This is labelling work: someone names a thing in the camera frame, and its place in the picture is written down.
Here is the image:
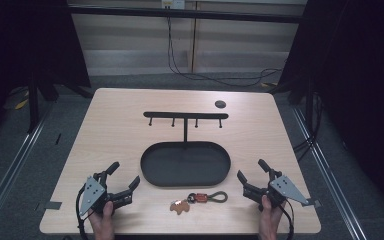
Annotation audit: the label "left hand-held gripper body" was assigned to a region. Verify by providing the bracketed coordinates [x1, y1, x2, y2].
[78, 171, 134, 217]

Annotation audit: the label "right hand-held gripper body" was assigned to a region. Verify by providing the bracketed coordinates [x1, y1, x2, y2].
[242, 170, 311, 212]

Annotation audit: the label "keychain with brown leather tag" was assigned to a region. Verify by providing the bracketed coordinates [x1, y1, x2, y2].
[169, 190, 229, 216]

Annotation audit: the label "black key rack with tray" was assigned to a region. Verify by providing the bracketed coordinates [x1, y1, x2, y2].
[140, 111, 232, 188]

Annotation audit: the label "person's left hand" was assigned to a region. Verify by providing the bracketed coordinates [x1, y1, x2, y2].
[87, 200, 116, 240]

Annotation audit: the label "person's right hand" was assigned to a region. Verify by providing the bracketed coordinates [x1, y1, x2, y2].
[258, 194, 286, 240]

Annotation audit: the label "grey tape strip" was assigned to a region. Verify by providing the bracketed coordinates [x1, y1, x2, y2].
[305, 197, 323, 209]
[34, 200, 63, 211]

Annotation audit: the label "black metal stand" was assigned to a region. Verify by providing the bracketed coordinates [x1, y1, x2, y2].
[304, 81, 317, 143]
[25, 74, 60, 135]

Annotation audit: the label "yellow floor tape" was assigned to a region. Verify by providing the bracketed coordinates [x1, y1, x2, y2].
[13, 97, 30, 111]

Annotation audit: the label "dark curtain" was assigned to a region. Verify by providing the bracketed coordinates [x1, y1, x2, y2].
[0, 0, 92, 149]
[275, 0, 384, 222]

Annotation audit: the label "black horizontal bar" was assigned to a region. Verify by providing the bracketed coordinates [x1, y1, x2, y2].
[67, 4, 307, 25]

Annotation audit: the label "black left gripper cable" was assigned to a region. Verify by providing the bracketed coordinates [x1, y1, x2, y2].
[75, 185, 92, 240]

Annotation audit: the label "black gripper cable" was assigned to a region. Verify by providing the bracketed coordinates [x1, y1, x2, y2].
[278, 199, 296, 240]
[75, 185, 92, 240]

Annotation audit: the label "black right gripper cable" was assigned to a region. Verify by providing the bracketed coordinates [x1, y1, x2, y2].
[278, 199, 296, 240]

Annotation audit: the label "black floor cables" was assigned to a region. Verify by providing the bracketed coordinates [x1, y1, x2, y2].
[292, 93, 325, 163]

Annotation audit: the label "metal floor rail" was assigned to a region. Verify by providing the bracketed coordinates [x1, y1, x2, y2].
[0, 102, 54, 235]
[290, 105, 370, 240]

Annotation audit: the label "black wall cable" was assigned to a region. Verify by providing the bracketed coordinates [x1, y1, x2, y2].
[166, 6, 285, 89]

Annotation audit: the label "white wall socket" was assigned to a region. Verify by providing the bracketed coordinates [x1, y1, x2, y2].
[160, 0, 186, 10]

